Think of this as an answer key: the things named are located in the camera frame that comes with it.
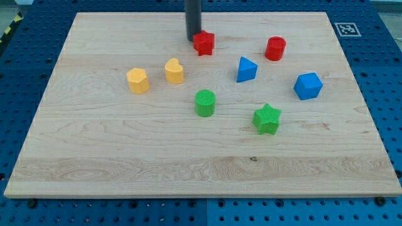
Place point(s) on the yellow heart block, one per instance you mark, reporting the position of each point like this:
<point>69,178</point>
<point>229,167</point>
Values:
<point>174,71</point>

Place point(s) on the green cylinder block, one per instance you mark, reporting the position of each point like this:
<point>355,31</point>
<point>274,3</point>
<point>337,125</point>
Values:
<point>205,103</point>

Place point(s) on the red cylinder block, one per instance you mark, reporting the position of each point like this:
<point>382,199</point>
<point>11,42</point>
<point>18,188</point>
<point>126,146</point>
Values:
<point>275,48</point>

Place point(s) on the green star block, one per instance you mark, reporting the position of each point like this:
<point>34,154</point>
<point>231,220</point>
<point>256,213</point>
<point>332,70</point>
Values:
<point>266,120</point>

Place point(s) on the yellow black hazard tape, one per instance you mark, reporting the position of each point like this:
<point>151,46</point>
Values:
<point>11,29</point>

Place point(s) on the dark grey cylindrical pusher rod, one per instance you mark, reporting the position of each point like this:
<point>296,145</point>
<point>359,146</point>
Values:
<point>193,17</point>

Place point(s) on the blue triangle block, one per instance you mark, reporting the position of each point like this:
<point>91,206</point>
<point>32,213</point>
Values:
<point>246,70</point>

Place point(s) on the yellow hexagon block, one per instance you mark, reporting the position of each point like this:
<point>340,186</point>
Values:
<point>138,80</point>

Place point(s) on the black bolt left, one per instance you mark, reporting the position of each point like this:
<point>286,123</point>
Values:
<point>31,204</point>

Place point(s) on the black bolt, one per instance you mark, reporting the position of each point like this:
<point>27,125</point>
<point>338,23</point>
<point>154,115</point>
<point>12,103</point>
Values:
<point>31,204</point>
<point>380,201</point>

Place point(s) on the white fiducial marker tag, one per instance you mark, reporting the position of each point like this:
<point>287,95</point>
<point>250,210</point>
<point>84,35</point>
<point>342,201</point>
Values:
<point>347,29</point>

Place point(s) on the black bolt right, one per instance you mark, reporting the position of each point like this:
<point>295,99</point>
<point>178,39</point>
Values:
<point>380,201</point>

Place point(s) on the red star block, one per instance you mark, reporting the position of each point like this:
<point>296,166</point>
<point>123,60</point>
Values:
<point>204,42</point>

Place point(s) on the blue hexagon block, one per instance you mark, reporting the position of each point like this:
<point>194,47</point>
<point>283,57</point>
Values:
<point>308,86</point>

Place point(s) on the light wooden board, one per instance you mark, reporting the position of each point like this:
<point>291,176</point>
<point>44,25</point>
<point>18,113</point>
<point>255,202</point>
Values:
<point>91,137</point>

